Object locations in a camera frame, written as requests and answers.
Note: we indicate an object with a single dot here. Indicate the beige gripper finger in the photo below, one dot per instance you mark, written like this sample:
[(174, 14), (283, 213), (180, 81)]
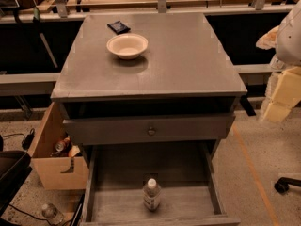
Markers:
[(282, 94)]

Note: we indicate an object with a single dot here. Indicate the clear plastic water bottle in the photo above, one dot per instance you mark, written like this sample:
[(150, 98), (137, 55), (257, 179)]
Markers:
[(152, 191)]

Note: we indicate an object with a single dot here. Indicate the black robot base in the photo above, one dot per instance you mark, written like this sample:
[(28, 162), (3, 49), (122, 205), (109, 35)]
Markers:
[(14, 169)]

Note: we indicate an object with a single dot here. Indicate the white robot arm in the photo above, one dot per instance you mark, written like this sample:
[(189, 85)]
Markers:
[(286, 39)]

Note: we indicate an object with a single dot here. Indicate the grey open middle drawer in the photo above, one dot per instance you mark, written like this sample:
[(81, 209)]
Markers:
[(189, 197)]

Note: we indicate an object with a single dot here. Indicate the grey top drawer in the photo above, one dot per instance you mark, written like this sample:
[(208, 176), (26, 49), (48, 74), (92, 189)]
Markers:
[(122, 130)]

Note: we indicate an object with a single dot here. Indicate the bottle in cardboard box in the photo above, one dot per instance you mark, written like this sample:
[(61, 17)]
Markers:
[(63, 144)]

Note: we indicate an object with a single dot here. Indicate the clear bottle on floor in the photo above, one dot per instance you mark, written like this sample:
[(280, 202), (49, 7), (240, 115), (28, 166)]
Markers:
[(52, 214)]

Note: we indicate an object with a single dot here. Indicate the black chair base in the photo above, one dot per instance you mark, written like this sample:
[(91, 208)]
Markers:
[(283, 184)]

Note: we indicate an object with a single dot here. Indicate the grey wooden cabinet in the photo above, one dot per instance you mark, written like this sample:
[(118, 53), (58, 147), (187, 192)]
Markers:
[(184, 71)]

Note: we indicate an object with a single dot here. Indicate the white paper bowl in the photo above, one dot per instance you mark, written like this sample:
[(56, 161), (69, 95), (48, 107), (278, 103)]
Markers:
[(127, 46)]

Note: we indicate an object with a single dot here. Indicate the dark blue snack packet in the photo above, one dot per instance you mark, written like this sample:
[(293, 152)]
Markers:
[(119, 27)]

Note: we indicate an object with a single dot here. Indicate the cardboard box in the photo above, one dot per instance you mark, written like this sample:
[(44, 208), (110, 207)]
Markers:
[(55, 173)]

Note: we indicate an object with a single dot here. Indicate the black power adapter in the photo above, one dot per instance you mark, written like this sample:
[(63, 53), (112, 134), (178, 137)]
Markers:
[(28, 139)]

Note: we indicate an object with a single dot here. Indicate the metal rail shelf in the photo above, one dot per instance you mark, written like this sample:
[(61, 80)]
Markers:
[(43, 83)]

